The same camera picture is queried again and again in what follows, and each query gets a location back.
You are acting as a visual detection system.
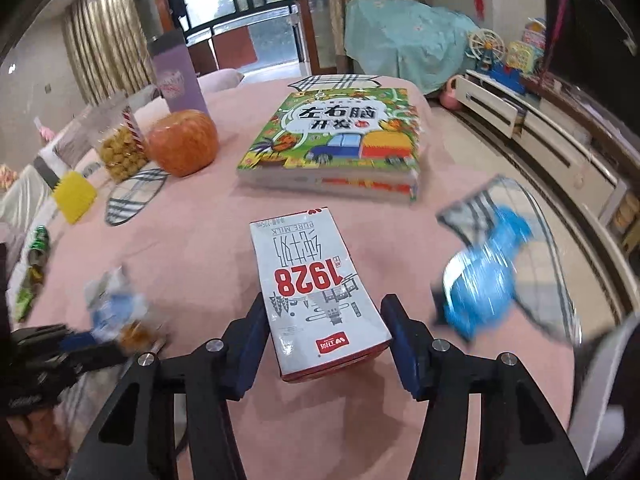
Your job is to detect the yellow green activity cube toy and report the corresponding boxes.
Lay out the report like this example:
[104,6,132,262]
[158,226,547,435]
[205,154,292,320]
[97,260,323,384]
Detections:
[505,40,543,78]

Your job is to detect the white red milk carton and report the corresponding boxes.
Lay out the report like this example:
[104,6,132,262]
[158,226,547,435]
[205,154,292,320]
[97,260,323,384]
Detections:
[249,206,393,383]

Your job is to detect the white wooden television cabinet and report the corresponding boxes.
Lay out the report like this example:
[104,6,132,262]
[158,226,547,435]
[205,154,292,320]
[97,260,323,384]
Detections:
[457,70,640,281]

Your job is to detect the black flat television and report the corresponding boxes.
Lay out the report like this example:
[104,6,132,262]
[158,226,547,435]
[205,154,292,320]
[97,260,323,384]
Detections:
[542,0,640,111]

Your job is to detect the green snack packet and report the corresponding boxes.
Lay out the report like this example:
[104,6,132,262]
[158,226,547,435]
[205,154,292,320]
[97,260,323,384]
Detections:
[15,265,46,323]

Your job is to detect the blue plastic wrapper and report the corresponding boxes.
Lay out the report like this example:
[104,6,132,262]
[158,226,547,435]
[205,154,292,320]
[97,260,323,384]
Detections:
[432,205,533,343]

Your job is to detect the clear bag of yellow snacks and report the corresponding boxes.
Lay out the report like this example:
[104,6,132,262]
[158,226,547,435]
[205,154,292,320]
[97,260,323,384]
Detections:
[95,105,151,183]

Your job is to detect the orange red apple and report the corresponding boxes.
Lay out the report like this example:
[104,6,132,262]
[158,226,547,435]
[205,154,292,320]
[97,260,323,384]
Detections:
[147,109,220,177]

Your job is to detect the glass balcony door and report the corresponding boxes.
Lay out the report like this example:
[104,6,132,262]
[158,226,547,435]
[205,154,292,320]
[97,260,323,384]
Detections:
[165,0,326,76]

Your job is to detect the beige patterned curtain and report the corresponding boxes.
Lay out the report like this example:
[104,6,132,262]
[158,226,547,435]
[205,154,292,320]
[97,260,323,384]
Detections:
[62,0,148,106]
[325,0,431,71]

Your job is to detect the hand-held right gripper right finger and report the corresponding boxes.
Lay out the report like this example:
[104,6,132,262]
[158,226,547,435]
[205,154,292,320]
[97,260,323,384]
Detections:
[380,294,586,480]

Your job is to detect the purple drink bottle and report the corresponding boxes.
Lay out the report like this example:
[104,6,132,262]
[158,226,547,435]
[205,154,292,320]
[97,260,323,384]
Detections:
[147,27,210,117]

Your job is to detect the ferris wheel toy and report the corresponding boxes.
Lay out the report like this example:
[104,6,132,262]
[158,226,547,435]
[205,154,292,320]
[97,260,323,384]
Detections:
[465,28,506,73]

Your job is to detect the green drink can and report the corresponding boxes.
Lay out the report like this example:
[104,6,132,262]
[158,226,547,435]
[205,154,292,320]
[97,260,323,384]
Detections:
[26,225,51,273]

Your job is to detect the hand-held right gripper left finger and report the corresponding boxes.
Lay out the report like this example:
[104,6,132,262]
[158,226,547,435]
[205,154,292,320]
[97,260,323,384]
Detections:
[75,291,271,480]

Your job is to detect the pink floor toy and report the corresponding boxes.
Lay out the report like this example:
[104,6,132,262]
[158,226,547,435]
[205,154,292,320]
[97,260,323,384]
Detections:
[440,75,468,111]

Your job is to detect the colourful toy box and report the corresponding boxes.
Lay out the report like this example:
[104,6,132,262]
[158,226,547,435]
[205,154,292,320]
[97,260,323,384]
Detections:
[522,17,548,51]

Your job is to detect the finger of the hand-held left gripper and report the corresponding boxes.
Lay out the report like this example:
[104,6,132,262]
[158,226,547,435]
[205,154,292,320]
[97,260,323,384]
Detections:
[65,346,135,378]
[50,329,111,356]

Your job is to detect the colourful children's book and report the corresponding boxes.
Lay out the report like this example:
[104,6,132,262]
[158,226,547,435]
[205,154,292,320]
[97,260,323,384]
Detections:
[236,87,423,206]

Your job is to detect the pink tablecloth with plaid patches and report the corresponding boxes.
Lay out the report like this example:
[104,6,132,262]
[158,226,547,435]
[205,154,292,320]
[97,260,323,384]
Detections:
[0,72,581,480]

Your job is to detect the blue plastic toy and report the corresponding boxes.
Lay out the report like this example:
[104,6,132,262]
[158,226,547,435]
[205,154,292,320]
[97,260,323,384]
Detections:
[487,62,528,96]

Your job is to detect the teal cover cloth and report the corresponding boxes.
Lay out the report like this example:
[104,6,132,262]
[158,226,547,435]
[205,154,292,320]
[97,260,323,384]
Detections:
[345,0,481,96]

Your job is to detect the blue white snack packet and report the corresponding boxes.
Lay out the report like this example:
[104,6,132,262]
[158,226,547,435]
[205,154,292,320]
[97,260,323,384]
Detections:
[84,266,168,353]

